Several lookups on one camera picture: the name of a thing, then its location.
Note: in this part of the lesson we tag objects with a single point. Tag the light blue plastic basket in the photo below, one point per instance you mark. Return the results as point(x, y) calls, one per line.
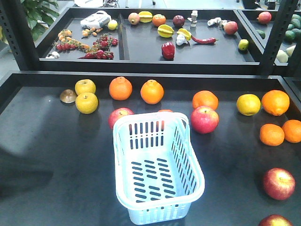
point(157, 174)

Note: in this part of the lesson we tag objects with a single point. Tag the red apple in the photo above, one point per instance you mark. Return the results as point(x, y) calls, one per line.
point(275, 220)
point(278, 183)
point(117, 114)
point(204, 119)

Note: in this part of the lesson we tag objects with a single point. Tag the small orange behind basket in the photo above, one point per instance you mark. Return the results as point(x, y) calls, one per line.
point(165, 110)

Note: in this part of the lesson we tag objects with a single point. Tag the orange far left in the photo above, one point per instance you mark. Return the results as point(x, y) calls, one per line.
point(120, 88)

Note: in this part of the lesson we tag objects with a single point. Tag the orange behind centre apple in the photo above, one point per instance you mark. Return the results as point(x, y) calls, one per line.
point(205, 98)

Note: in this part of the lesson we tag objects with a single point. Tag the yellow apple front left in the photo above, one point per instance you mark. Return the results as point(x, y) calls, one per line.
point(86, 103)

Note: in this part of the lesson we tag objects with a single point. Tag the yellow apple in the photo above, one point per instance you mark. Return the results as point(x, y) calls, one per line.
point(85, 85)
point(86, 103)

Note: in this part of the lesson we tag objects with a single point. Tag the red bell pepper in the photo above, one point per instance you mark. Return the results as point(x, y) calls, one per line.
point(168, 50)

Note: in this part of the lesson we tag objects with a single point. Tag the yellow apple rear left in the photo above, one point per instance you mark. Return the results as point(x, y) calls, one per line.
point(85, 85)

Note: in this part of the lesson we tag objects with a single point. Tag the white garlic bulb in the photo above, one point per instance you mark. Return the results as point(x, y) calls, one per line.
point(181, 40)

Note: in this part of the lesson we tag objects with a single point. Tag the cherry tomato vine right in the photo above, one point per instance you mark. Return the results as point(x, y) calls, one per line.
point(101, 48)

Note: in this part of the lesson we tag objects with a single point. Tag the cherry tomato vine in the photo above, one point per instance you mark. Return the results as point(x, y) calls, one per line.
point(67, 42)
point(101, 48)

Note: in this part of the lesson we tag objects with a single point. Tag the yellow starfruit middle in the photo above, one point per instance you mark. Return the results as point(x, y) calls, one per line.
point(165, 31)

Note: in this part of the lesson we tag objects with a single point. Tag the yellow starfruit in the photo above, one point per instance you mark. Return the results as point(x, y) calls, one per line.
point(145, 16)
point(185, 33)
point(165, 31)

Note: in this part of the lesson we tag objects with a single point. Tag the yellow starfruit right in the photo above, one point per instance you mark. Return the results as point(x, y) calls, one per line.
point(185, 33)

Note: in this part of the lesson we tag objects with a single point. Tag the red chili pepper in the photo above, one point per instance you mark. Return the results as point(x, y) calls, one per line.
point(204, 41)

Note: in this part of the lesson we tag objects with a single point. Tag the orange persimmon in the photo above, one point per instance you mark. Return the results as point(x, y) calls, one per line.
point(158, 19)

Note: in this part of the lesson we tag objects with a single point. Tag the black wooden produce stand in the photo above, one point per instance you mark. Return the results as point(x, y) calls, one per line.
point(57, 165)

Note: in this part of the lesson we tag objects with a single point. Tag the yellow starfruit rear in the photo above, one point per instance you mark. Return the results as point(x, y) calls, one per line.
point(145, 16)

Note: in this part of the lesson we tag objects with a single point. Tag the dark red plum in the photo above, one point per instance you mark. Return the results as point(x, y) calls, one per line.
point(178, 21)

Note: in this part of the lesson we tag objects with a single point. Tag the yellow lemon upper tray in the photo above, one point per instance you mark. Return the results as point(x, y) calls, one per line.
point(112, 25)

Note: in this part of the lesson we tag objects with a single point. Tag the pomegranate fruit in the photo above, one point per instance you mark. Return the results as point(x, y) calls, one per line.
point(133, 18)

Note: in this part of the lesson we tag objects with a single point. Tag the yellow citrus right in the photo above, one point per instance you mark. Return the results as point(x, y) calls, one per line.
point(248, 104)

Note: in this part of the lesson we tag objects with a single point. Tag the white plastic package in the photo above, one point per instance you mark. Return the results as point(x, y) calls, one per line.
point(97, 20)

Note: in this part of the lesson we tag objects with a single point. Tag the cherry tomato vine left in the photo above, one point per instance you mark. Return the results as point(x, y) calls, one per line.
point(67, 42)

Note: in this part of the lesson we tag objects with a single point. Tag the small green lemon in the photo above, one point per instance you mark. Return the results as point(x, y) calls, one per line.
point(243, 45)

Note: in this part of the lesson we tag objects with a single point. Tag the red mango upper tray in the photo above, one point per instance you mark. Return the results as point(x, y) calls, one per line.
point(230, 27)

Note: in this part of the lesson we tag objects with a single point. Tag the small orange right front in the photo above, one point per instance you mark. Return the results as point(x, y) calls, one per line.
point(271, 134)

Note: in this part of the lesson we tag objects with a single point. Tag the large orange far right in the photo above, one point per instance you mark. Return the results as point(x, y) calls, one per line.
point(275, 102)

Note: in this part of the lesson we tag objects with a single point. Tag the small orange right edge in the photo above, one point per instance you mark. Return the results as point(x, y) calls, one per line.
point(292, 131)

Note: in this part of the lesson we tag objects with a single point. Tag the green potted plant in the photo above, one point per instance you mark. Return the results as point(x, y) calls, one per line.
point(40, 14)

